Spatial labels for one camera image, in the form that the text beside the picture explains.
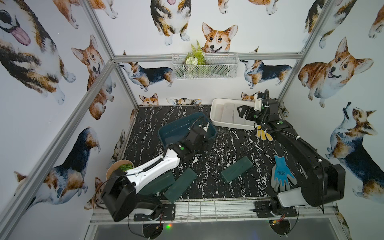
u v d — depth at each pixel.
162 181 0.82
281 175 0.84
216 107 1.17
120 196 0.40
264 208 0.74
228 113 1.13
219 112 1.14
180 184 0.82
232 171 0.86
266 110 0.62
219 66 0.92
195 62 0.82
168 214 0.73
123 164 0.82
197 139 0.59
